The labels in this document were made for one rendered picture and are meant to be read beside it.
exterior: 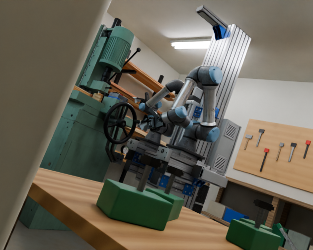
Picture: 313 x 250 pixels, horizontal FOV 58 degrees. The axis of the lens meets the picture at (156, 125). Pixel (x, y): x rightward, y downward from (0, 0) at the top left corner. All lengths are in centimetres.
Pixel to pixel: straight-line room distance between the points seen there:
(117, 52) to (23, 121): 197
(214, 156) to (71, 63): 228
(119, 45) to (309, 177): 333
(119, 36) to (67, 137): 84
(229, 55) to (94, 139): 138
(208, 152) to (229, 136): 24
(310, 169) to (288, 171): 29
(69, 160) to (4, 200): 171
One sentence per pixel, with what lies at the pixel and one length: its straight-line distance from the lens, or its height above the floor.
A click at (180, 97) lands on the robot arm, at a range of 196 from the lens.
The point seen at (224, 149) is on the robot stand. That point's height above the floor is 97.
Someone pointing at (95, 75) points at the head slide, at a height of 111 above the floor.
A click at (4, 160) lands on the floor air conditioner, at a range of 22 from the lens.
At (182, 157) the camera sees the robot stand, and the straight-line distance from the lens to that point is 205.
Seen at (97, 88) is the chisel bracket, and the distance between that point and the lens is 215.
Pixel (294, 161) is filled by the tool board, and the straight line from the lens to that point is 464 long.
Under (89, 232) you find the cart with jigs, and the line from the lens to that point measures 41.
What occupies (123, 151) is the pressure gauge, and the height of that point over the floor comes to 65.
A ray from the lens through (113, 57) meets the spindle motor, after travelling 215.
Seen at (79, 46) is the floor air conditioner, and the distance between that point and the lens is 23.
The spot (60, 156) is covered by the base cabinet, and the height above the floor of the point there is 47.
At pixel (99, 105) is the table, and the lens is 198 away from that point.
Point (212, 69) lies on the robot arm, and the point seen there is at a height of 136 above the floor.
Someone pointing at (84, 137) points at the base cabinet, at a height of 64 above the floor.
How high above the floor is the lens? 63
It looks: 8 degrees up
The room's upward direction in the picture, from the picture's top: 21 degrees clockwise
